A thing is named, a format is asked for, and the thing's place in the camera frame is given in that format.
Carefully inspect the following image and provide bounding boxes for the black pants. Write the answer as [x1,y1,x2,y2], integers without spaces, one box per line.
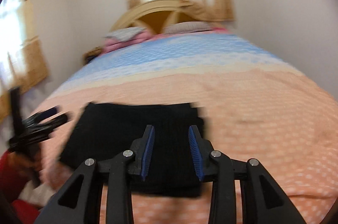
[59,103,204,198]

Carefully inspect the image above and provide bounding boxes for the person's left hand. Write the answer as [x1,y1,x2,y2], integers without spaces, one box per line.
[7,149,42,178]

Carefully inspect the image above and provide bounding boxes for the golden curtain side window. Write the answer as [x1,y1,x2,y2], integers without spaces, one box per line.
[1,0,49,120]

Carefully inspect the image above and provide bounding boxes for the polka dot bedspread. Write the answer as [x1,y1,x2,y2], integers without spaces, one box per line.
[39,32,337,223]

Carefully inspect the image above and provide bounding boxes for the pink folded blanket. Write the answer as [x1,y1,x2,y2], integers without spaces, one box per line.
[101,30,154,54]

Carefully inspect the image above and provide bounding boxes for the grey patterned pillow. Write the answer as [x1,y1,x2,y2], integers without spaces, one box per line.
[104,27,146,42]

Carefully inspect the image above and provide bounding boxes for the cream wooden headboard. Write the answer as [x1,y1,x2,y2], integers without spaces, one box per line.
[110,0,198,35]

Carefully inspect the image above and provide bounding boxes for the striped pillow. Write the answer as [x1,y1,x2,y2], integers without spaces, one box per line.
[163,21,213,35]

